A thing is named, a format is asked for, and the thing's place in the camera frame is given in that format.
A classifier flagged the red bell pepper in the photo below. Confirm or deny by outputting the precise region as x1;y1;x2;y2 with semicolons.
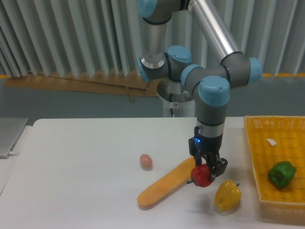
186;164;213;187

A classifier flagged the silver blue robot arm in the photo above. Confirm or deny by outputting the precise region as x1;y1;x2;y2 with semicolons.
137;0;263;181

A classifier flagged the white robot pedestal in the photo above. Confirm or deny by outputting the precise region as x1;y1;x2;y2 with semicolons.
157;78;195;117

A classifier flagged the yellow bell pepper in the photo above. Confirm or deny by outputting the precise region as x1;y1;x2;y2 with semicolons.
214;179;242;211

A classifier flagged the white paper label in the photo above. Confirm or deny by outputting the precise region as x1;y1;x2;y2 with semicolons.
266;138;277;146

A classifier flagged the long orange bread loaf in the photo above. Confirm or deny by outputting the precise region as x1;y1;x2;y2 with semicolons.
137;157;195;208

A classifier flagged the silver laptop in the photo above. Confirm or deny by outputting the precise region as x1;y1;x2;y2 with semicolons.
0;117;28;159

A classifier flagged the brown egg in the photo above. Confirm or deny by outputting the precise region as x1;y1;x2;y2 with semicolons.
140;154;153;170

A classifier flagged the black pedestal cable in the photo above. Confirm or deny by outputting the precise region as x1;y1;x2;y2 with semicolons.
169;93;175;118

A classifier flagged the yellow woven basket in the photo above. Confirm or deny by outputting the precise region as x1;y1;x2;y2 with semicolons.
244;115;305;208

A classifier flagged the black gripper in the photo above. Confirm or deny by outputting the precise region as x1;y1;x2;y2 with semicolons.
188;126;228;182

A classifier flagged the green bell pepper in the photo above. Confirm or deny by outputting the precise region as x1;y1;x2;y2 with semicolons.
268;161;297;189

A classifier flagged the brown cardboard sheet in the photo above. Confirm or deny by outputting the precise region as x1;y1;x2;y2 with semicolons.
5;71;160;101

